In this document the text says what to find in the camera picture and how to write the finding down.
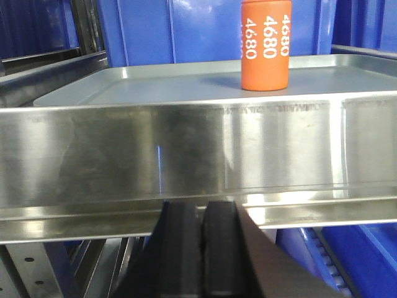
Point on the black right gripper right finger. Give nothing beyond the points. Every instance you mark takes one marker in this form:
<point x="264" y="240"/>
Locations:
<point x="240" y="261"/>

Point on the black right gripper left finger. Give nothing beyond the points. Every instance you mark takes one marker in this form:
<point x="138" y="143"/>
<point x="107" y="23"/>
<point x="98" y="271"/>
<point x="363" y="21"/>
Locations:
<point x="170" y="263"/>

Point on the orange cylindrical capacitor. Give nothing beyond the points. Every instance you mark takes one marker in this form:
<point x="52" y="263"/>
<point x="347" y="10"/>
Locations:
<point x="265" y="44"/>

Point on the blue bin lower right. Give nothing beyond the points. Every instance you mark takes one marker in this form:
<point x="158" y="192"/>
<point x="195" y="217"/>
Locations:
<point x="356" y="260"/>

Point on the grey metal tray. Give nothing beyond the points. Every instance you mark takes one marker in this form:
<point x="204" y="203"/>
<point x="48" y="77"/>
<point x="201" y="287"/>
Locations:
<point x="221" y="80"/>

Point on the blue plastic bin behind tray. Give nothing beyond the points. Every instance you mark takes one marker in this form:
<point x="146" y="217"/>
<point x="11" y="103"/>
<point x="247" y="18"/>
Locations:
<point x="156" y="32"/>

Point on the stainless steel shelf rail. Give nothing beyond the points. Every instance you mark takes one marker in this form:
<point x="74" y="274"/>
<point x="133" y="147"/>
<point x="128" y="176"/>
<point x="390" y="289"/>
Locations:
<point x="70" y="173"/>

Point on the perforated steel upright post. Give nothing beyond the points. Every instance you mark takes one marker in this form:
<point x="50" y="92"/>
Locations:
<point x="44" y="269"/>

